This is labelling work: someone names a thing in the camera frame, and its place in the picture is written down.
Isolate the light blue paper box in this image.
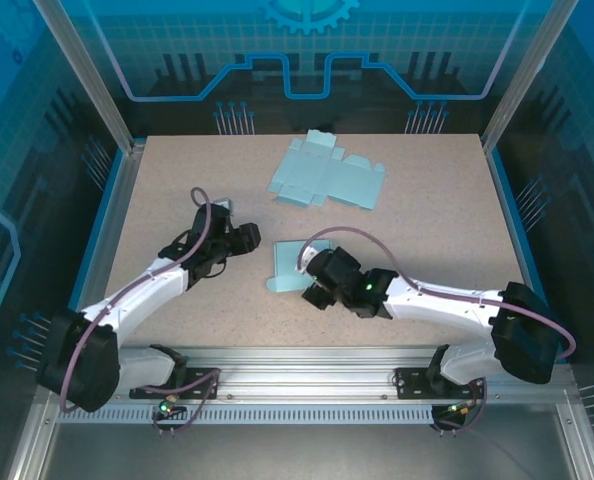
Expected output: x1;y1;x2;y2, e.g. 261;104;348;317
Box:
266;128;387;211
265;238;334;295

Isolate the blue table edge strip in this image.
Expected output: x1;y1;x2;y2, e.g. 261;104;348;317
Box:
50;149;128;364
485;147;567;364

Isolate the small green-lit circuit board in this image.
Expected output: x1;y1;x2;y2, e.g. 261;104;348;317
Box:
441;399;474;419
155;394;184;417

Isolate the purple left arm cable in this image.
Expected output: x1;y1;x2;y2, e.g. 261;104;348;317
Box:
59;187;224;436

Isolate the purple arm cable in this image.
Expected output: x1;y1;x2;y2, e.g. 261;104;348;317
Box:
294;227;577;434
59;187;224;436

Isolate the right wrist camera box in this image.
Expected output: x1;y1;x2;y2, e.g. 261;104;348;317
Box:
296;244;323;275

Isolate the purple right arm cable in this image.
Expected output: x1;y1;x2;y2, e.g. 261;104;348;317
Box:
294;227;577;434

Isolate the aluminium frame crossbeam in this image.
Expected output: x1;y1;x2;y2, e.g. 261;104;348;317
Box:
34;347;576;406

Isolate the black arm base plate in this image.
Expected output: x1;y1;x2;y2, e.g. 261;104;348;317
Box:
393;367;488;400
129;367;222;400

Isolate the slotted white cable duct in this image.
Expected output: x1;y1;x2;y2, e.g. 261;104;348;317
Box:
55;405;436;424

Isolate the aluminium frame post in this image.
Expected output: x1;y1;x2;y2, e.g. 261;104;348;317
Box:
479;0;581;151
32;0;146;156

